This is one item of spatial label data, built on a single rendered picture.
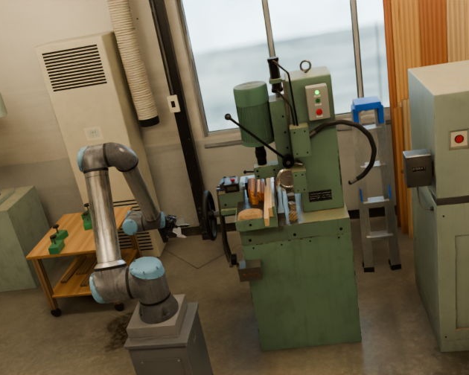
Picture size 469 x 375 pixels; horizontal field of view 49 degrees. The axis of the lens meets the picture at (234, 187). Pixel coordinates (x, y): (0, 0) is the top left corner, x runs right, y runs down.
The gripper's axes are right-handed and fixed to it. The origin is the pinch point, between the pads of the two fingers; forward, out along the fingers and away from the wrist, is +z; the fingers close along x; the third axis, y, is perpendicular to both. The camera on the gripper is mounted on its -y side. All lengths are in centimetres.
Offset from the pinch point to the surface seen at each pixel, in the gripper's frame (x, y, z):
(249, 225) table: -35, 30, 32
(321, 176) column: -16, 56, 64
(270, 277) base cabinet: -27, -3, 50
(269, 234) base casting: -27, 23, 44
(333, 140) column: -15, 76, 65
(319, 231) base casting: -27, 30, 69
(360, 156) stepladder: 54, 48, 99
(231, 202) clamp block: -11.8, 29.5, 21.0
